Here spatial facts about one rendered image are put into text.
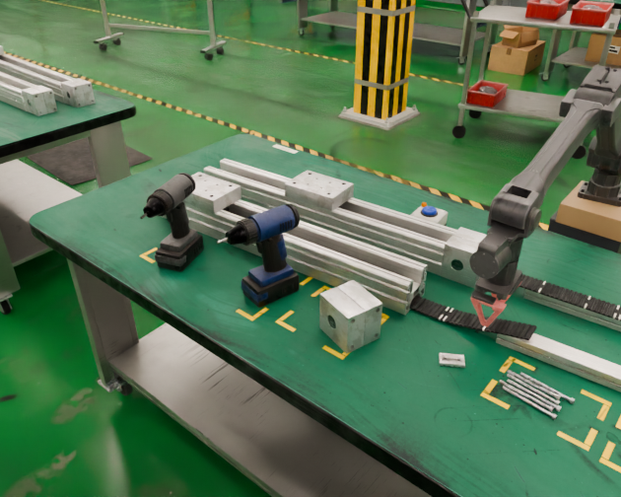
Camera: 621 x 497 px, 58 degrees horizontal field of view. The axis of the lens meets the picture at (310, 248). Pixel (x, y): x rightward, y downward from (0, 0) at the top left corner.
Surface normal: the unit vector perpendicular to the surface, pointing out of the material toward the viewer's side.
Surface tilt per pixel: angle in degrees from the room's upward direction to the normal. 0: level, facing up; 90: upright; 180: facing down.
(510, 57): 89
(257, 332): 0
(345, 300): 0
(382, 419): 0
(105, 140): 90
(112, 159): 90
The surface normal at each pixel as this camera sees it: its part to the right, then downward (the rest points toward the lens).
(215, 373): 0.00, -0.84
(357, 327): 0.55, 0.44
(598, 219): -0.64, 0.41
